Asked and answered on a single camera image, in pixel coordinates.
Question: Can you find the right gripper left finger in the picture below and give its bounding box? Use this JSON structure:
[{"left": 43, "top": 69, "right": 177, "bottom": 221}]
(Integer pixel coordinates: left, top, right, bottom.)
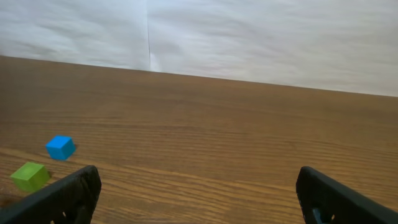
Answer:
[{"left": 0, "top": 164, "right": 103, "bottom": 224}]

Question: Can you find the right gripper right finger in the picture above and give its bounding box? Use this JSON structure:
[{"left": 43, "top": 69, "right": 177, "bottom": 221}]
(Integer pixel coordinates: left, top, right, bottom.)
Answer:
[{"left": 295, "top": 166, "right": 398, "bottom": 224}]

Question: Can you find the blue cube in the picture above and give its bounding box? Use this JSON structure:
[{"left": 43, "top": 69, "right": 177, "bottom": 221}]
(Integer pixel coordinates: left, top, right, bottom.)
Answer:
[{"left": 45, "top": 134, "right": 76, "bottom": 161}]

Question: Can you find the green cube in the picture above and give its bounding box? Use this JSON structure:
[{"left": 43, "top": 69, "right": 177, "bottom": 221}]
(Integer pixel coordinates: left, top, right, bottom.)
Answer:
[{"left": 9, "top": 161, "right": 51, "bottom": 193}]

